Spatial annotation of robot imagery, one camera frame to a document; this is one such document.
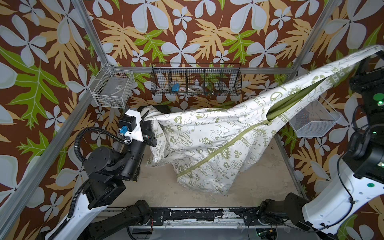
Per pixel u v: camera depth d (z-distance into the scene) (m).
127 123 0.33
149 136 0.40
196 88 0.99
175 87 0.95
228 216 0.75
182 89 0.95
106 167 0.30
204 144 0.54
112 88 0.86
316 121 0.78
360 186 0.29
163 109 1.18
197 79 0.99
